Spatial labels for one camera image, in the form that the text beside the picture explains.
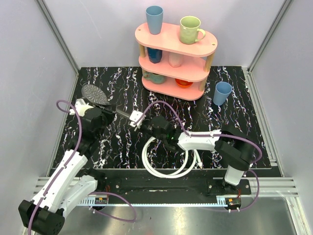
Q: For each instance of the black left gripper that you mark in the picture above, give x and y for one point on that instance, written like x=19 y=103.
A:
x=105 y=110

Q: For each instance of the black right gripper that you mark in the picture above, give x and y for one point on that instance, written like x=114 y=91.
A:
x=142 y=125

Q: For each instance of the grey shower head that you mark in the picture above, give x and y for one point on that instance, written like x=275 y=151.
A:
x=96 y=97

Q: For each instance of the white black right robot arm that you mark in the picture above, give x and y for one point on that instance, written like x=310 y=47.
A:
x=236 y=148

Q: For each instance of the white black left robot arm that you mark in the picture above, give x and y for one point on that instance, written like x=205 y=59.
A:
x=45 y=213

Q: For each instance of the teal ceramic mug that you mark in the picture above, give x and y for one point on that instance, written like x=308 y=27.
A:
x=154 y=78

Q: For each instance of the orange bowl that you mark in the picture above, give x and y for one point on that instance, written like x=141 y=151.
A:
x=183 y=83

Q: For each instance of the pink three-tier shelf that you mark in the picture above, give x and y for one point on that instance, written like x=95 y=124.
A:
x=172 y=68

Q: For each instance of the dark blue cup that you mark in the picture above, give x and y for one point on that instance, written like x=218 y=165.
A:
x=155 y=55

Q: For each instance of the pink faceted cup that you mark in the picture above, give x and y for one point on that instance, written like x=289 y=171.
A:
x=175 y=59

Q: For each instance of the blue cup on table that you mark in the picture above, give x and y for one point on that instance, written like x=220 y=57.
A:
x=222 y=91

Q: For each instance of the green mug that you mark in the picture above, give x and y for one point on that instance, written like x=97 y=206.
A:
x=190 y=31

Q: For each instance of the blue cup on shelf top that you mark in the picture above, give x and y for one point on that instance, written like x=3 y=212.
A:
x=154 y=17

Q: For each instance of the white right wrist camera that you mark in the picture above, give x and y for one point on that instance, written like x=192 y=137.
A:
x=136 y=119

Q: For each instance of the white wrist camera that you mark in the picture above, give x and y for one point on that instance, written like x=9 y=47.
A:
x=136 y=119
x=81 y=106

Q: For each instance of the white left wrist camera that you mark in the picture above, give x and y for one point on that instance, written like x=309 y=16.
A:
x=81 y=106

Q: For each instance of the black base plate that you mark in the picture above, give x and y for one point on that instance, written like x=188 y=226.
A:
x=198 y=187

